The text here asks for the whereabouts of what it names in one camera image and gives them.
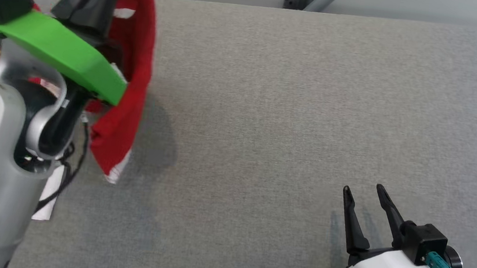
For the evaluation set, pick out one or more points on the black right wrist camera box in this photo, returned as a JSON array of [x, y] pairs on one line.
[[427, 243]]

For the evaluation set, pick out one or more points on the grey fabric sofa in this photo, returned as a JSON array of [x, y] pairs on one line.
[[266, 133]]

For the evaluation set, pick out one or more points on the red shorts white trim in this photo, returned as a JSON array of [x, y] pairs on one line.
[[135, 48]]

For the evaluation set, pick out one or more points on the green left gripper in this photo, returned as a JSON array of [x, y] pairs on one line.
[[58, 48]]

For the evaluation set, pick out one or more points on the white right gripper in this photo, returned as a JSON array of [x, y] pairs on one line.
[[386, 266]]

